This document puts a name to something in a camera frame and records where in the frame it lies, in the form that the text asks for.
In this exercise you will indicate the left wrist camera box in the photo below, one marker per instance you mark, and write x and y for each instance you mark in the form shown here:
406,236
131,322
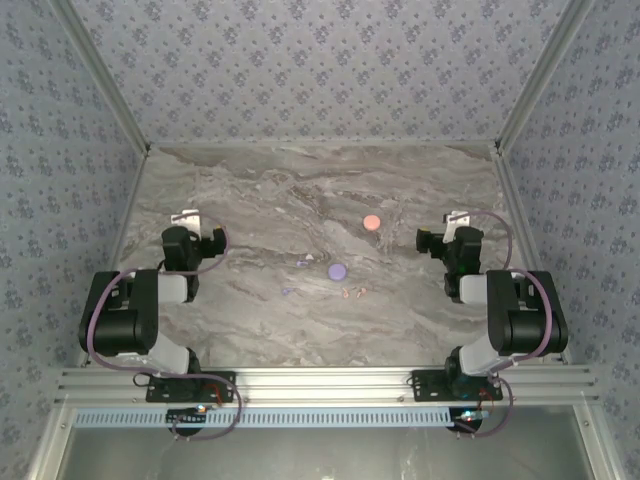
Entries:
187,220

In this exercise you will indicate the pink earbud charging case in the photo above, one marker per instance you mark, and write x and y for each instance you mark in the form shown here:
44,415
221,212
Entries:
372,223

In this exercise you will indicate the grey metal shelf panel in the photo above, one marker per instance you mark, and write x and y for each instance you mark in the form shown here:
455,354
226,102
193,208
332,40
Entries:
320,455

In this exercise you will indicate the aluminium frame leg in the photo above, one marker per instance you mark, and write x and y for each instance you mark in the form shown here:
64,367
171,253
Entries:
595,445
51,445

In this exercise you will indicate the purple earbud charging case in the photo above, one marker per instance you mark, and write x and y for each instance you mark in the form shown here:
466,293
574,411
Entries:
337,271

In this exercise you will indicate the aluminium mounting rail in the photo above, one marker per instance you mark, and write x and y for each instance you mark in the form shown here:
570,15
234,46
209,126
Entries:
320,382

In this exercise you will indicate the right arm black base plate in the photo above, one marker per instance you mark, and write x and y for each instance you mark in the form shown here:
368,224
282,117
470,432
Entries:
425,387

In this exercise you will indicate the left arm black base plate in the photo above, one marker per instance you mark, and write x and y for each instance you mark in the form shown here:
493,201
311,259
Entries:
225,381

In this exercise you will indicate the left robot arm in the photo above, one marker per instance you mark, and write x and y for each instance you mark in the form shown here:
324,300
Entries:
120,320

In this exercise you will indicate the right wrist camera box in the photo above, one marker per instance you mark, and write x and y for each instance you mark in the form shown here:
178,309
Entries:
451,224

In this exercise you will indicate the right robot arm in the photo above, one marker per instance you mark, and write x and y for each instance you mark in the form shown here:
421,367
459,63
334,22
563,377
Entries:
525,320

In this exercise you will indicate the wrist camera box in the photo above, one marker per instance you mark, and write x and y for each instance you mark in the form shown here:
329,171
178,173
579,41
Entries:
451,224
187,220

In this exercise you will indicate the aluminium corner post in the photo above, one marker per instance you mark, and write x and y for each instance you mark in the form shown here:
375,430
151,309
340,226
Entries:
535,80
109,80

